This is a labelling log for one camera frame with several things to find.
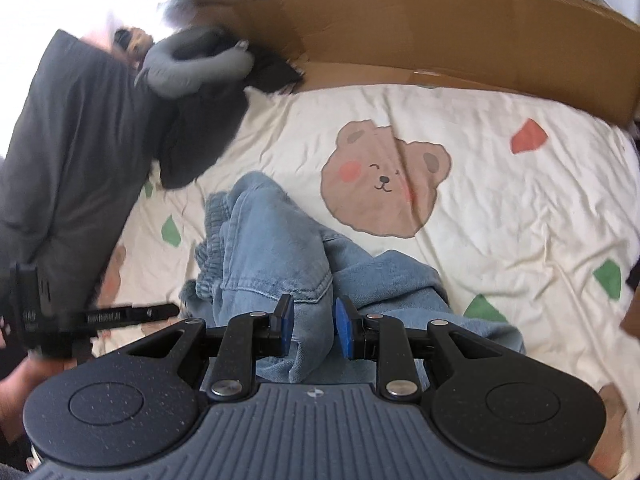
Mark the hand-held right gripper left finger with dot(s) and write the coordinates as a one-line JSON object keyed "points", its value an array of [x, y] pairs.
{"points": [[286, 325]]}

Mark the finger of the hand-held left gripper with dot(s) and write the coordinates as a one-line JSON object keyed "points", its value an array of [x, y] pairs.
{"points": [[130, 316]]}

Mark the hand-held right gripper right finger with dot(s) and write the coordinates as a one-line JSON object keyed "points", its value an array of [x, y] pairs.
{"points": [[343, 327]]}

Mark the light blue jeans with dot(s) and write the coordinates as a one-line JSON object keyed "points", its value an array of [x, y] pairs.
{"points": [[270, 240]]}

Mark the person's left hand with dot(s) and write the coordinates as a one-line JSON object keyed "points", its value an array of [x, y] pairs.
{"points": [[25, 385]]}

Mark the dark grey garment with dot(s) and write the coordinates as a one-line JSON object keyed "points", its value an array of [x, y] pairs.
{"points": [[75, 150]]}

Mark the cream bear print bedsheet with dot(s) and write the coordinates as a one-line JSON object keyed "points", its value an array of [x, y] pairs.
{"points": [[500, 210]]}

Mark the black garment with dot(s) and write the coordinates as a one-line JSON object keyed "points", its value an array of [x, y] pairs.
{"points": [[210, 130]]}

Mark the light grey neck pillow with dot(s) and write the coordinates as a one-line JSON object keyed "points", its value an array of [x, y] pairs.
{"points": [[190, 67]]}

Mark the brown plush toy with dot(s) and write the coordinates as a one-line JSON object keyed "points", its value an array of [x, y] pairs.
{"points": [[134, 42]]}

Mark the brown cardboard sheet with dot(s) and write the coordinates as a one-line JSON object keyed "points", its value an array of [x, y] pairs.
{"points": [[425, 25]]}

